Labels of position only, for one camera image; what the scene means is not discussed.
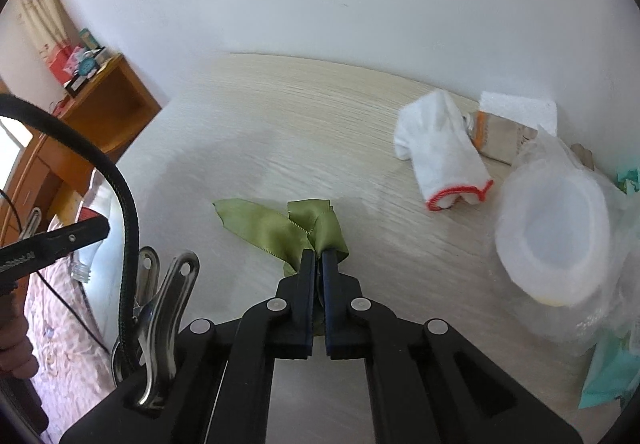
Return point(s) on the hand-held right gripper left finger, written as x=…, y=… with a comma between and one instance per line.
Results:
x=305, y=304

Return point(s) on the clear plastic bottle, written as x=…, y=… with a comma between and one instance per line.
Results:
x=82, y=269

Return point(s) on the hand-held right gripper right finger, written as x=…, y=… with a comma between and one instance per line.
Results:
x=332, y=309

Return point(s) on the person's left hand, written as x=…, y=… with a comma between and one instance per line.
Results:
x=12, y=334

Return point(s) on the items on shelf top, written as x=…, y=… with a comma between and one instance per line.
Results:
x=75, y=86

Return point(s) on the green satin ribbon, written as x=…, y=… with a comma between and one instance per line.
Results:
x=260, y=224

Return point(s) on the wooden desk with drawers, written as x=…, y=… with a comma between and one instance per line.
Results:
x=35, y=174

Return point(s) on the patterned curtain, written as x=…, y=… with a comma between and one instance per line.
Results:
x=40, y=24

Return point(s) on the metal spring clip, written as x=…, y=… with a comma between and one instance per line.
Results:
x=165, y=319
x=32, y=224

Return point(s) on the light wooden table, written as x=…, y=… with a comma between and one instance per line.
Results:
x=300, y=134

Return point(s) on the clear plastic bag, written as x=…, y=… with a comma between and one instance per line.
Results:
x=560, y=331

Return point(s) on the wooden corner shelf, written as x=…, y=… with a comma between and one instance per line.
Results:
x=125, y=94

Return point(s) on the tall teal box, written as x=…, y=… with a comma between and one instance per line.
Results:
x=86, y=39

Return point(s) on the teal wet wipes packet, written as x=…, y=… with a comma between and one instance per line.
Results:
x=607, y=374

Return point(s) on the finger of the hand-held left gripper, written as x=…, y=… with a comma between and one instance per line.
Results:
x=70, y=239

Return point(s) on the pink plaid blanket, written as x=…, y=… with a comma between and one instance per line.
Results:
x=65, y=374

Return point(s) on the window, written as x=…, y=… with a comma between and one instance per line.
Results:
x=7, y=139

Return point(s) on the beige tube orange band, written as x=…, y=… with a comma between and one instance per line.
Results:
x=500, y=139

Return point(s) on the white glove red cuff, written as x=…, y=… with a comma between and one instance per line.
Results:
x=440, y=149

